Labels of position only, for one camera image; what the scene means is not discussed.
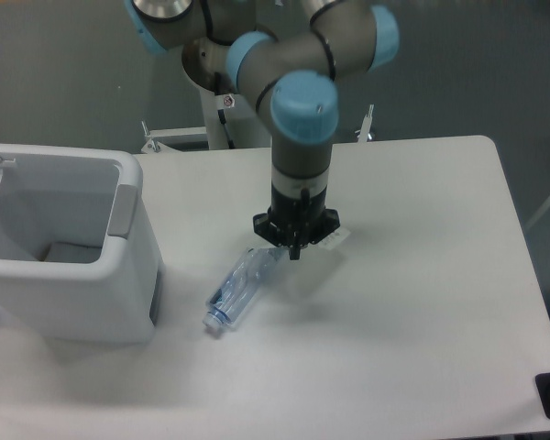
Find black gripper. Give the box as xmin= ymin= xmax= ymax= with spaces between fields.
xmin=252 ymin=187 xmax=339 ymax=260

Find white plastic wrapper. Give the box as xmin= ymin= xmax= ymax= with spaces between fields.
xmin=269 ymin=228 xmax=350 ymax=258

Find clear plastic water bottle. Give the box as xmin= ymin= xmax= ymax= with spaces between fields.
xmin=203 ymin=247 xmax=285 ymax=335

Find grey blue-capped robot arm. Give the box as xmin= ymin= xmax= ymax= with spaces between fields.
xmin=125 ymin=1 xmax=400 ymax=260

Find white open trash can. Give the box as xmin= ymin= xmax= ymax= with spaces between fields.
xmin=0 ymin=144 xmax=164 ymax=344

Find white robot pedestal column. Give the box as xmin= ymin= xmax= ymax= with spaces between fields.
xmin=199 ymin=89 xmax=271 ymax=150

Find black pedestal cable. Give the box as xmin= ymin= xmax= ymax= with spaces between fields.
xmin=213 ymin=71 xmax=237 ymax=150

